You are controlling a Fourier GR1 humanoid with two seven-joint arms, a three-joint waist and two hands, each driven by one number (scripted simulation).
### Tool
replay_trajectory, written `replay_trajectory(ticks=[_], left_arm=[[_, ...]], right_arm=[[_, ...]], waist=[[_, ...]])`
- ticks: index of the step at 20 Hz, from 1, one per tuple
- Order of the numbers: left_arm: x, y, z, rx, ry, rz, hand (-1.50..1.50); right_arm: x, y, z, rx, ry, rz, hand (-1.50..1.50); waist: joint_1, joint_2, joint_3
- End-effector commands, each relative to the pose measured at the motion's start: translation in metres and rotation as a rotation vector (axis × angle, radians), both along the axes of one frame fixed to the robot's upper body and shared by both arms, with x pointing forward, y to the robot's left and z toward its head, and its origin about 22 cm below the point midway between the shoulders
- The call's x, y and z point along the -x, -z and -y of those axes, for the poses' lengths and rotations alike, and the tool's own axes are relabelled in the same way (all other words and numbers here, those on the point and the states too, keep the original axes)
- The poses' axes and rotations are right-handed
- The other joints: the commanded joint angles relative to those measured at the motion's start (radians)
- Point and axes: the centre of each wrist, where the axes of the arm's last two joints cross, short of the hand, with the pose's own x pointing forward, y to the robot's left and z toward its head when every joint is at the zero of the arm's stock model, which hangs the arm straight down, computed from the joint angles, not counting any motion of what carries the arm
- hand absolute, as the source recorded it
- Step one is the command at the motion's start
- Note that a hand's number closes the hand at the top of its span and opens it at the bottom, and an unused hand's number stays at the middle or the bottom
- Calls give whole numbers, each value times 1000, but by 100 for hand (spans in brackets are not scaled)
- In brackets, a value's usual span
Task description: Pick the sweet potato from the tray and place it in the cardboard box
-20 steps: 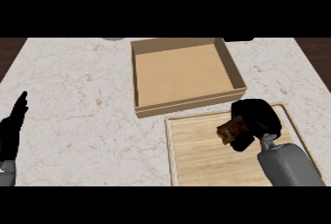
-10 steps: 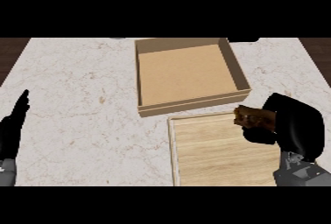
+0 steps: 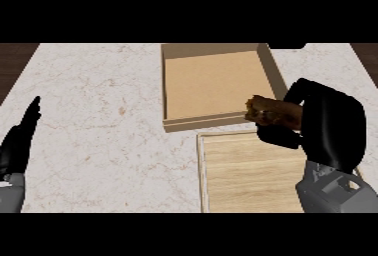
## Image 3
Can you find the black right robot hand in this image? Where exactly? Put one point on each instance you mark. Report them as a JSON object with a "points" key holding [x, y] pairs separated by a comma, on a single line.
{"points": [[332, 130]]}

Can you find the brown cardboard box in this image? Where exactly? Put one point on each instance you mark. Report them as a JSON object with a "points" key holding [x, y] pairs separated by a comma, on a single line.
{"points": [[216, 86]]}

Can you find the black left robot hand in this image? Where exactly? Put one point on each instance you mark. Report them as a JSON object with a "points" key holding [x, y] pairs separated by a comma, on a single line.
{"points": [[19, 143]]}

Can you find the brown sweet potato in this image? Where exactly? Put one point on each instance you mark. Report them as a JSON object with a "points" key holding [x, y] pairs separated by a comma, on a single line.
{"points": [[275, 112]]}

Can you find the pale wooden tray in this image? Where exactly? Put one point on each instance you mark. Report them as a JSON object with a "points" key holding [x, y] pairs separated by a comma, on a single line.
{"points": [[251, 173]]}

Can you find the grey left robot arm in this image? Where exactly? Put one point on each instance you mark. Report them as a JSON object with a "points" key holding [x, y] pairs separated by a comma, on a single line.
{"points": [[10, 195]]}

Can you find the black object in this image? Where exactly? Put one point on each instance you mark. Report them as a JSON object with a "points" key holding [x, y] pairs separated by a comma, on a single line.
{"points": [[287, 46]]}

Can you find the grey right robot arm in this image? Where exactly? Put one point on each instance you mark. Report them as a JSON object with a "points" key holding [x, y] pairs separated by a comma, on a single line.
{"points": [[337, 193]]}

